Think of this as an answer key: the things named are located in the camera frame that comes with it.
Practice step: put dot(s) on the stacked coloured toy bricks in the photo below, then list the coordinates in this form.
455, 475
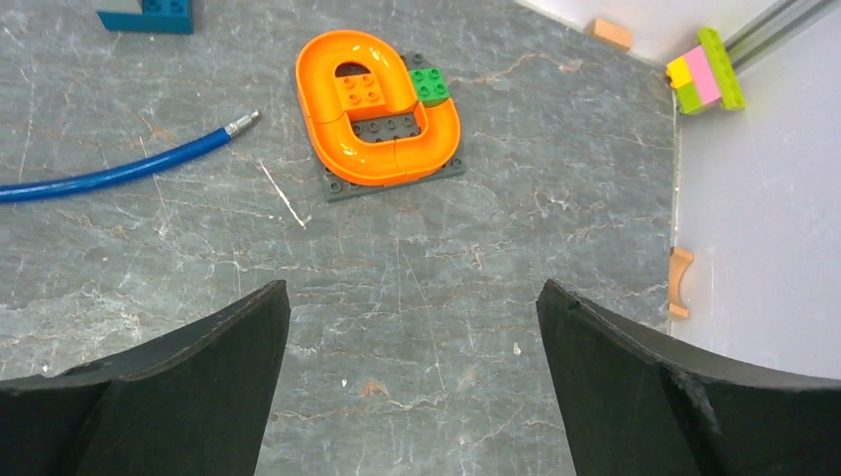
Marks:
704, 77

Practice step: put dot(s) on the curved wooden block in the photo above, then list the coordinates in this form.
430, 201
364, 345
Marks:
679, 261

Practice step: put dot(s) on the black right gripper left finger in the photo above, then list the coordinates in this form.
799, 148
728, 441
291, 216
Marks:
194, 401

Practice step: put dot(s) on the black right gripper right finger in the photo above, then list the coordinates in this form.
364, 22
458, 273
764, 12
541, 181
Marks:
635, 401

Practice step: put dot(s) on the green toy brick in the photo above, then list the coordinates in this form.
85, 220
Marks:
430, 86

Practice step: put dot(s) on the orange letter e block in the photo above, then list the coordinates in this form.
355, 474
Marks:
317, 63

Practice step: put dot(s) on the blue toy brick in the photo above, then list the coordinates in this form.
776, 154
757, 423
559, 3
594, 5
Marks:
146, 16

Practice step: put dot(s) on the blue cable lock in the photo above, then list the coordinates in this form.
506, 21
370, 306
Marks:
57, 188

